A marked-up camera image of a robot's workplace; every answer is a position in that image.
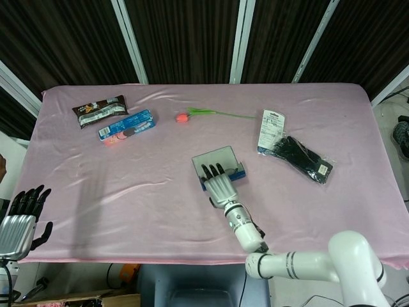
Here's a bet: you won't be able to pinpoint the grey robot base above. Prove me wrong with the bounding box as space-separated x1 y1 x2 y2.
139 264 273 307

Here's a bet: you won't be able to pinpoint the white frame post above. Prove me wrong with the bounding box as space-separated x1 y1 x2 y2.
0 60 42 118
110 0 148 84
291 0 340 83
370 63 409 107
229 0 256 84

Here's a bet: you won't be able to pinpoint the pink tablecloth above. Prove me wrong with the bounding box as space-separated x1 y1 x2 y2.
14 83 409 270

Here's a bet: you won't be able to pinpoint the brown snack packet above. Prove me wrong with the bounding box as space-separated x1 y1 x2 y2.
72 94 130 130

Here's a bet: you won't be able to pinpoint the blue pink cookie box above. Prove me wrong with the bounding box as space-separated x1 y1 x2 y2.
97 109 158 150

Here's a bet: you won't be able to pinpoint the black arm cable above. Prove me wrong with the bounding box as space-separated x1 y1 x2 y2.
241 204 270 251

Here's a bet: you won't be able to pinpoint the dark shoe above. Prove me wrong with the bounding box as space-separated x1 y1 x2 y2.
392 123 409 158

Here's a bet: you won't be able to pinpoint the dark pleated curtain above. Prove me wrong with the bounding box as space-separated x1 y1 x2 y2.
0 0 409 141

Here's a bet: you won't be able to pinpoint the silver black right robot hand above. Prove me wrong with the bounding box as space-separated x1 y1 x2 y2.
200 162 243 210

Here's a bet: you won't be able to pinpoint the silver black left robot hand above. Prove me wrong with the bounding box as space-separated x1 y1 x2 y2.
0 184 54 260

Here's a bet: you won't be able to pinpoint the packaged black gloves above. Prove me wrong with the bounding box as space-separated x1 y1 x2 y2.
257 109 335 186

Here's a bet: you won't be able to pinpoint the blue glasses case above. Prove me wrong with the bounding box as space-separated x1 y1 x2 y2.
191 146 247 192

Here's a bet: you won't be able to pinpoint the pink artificial tulip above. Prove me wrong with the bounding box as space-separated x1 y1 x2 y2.
174 107 258 123

